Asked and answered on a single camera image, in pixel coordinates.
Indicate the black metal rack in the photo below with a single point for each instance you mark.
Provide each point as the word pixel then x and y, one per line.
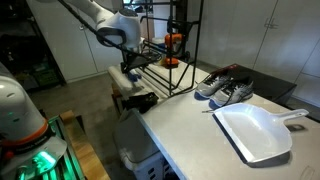
pixel 177 22

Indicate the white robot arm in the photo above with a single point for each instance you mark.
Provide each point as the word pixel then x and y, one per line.
pixel 120 30

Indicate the white folding table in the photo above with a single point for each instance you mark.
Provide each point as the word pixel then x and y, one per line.
pixel 195 146

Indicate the orange power drill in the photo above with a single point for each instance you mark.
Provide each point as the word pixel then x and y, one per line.
pixel 171 40

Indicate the left grey sneaker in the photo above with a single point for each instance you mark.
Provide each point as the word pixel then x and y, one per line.
pixel 211 84

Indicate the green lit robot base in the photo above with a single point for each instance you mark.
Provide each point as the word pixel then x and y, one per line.
pixel 32 148

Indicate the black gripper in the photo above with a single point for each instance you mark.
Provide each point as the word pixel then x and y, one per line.
pixel 132 61

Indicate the right grey sneaker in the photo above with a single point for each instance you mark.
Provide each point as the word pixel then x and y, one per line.
pixel 233 91

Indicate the white laundry basket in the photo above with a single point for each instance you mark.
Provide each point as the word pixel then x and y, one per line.
pixel 137 150

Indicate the grey sneaker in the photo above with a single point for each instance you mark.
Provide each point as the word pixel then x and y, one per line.
pixel 211 84
pixel 233 91

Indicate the black floor mat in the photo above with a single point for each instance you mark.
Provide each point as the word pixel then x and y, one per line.
pixel 271 88

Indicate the white plastic container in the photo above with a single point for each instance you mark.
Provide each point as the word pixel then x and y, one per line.
pixel 158 44

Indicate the blue brush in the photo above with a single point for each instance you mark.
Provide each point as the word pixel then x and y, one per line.
pixel 128 80

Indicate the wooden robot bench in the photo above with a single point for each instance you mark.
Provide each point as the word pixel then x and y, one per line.
pixel 89 162

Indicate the white dustpan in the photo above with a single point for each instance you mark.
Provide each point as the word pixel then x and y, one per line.
pixel 258 134

